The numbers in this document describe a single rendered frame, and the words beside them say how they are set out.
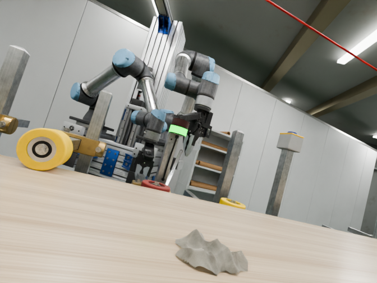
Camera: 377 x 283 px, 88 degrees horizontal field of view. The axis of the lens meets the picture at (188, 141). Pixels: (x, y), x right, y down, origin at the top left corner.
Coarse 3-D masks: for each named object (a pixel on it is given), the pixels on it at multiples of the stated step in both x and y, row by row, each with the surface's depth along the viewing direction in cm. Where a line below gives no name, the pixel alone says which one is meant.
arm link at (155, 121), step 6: (150, 114) 95; (156, 114) 93; (162, 114) 94; (144, 120) 96; (150, 120) 94; (156, 120) 93; (162, 120) 94; (150, 126) 93; (156, 126) 93; (162, 126) 96; (156, 132) 93
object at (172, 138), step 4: (172, 124) 64; (172, 132) 63; (172, 136) 68; (176, 136) 64; (180, 136) 67; (184, 136) 66; (168, 140) 67; (172, 140) 68; (176, 140) 65; (172, 148) 65; (168, 160) 67; (168, 164) 67; (164, 172) 67; (164, 176) 67
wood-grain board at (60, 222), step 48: (0, 192) 23; (48, 192) 28; (96, 192) 34; (144, 192) 43; (0, 240) 15; (48, 240) 17; (96, 240) 19; (144, 240) 22; (240, 240) 31; (288, 240) 39; (336, 240) 52
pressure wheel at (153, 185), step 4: (144, 180) 53; (148, 180) 55; (144, 184) 51; (148, 184) 50; (152, 184) 51; (156, 184) 53; (160, 184) 56; (164, 184) 56; (152, 188) 50; (156, 188) 50; (160, 188) 50; (164, 188) 51; (168, 188) 52; (168, 192) 52
